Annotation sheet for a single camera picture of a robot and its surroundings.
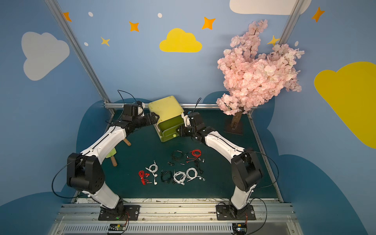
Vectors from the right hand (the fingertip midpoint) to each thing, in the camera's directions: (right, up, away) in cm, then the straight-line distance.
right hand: (179, 128), depth 87 cm
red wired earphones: (+10, -17, +9) cm, 22 cm away
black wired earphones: (-3, -19, +9) cm, 21 cm away
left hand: (-17, +7, +1) cm, 18 cm away
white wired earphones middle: (+2, -31, -3) cm, 31 cm away
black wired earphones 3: (+11, -23, +3) cm, 25 cm away
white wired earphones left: (-16, -25, +2) cm, 30 cm away
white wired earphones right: (+7, -30, -1) cm, 31 cm away
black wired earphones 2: (-8, -29, 0) cm, 30 cm away
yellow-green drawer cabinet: (-6, +6, +1) cm, 8 cm away
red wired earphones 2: (-23, -28, -1) cm, 36 cm away
